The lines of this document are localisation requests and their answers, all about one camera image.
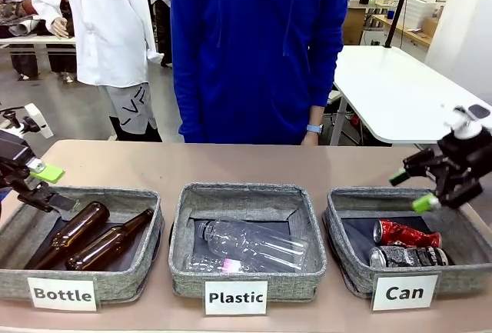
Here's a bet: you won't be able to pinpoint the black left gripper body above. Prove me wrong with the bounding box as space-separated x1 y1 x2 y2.
0 128 39 191

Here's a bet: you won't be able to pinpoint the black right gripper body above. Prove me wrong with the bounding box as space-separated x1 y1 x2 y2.
440 127 492 184

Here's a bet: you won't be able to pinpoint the brown glass beer bottle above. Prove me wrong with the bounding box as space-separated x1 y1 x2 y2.
65 208 155 271
25 201 111 271

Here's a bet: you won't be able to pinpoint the red crushed drink can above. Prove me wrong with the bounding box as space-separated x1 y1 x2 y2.
373 219 442 248

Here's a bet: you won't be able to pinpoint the black crushed drink can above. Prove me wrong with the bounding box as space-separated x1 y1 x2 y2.
369 245 450 268

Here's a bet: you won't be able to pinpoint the large clear plastic bottle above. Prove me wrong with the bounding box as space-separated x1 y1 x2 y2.
195 219 311 272

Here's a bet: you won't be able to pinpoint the person's left forearm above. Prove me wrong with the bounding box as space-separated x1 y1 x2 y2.
308 104 326 126

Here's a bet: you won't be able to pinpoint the grey fabric basket labelled Can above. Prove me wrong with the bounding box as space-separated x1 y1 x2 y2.
324 186 492 299

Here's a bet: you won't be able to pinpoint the white Can label card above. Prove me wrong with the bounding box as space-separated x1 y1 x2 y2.
370 272 440 312

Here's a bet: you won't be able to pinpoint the grey fabric basket labelled Bottle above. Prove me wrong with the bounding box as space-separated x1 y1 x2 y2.
0 185 165 304

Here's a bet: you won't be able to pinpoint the grey fabric basket labelled Plastic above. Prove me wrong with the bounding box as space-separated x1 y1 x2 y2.
168 181 328 305

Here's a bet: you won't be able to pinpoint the large white table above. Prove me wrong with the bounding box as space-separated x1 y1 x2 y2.
332 44 492 145

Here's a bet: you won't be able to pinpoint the black mannequin legs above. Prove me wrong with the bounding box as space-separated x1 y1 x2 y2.
109 115 163 143

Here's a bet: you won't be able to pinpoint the white Bottle label card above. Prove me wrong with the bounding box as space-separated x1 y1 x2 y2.
26 276 98 312

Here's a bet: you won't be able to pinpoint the grey mannequin shorts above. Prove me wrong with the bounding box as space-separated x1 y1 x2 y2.
98 82 158 127

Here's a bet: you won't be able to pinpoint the white background table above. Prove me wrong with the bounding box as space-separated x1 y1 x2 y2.
0 35 78 56

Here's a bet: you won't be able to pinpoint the beige mannequin hand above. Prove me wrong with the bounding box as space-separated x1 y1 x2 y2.
52 17 71 40

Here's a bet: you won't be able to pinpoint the wooden workbench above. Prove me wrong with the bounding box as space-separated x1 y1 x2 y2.
371 13 434 48

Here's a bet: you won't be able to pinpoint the pile of clothes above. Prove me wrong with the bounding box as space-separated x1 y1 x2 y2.
0 0 39 37

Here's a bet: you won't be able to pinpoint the brown cardboard box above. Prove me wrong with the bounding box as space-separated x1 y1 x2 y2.
343 4 366 45

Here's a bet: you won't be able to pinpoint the white plastic crates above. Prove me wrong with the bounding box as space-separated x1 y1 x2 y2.
405 0 443 22

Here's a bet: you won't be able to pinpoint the black tripod pole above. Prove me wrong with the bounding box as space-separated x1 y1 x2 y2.
384 0 416 48

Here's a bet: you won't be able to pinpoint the person in white shirt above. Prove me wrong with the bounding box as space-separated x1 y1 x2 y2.
29 0 165 87

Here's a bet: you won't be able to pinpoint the clear bottle with pink label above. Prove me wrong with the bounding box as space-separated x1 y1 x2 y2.
183 251 253 275

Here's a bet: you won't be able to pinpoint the person in blue hoodie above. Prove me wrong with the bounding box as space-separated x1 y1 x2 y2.
171 0 351 145

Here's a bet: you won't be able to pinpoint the white Plastic label card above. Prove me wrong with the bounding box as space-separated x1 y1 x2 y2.
204 279 269 316

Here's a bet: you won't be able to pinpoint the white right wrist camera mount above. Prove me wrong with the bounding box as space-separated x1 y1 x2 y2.
441 102 492 140

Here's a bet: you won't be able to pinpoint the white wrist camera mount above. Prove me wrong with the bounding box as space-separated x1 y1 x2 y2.
23 102 54 140
441 102 492 140

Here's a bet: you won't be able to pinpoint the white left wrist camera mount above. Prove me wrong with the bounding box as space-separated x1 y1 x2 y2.
23 102 54 140

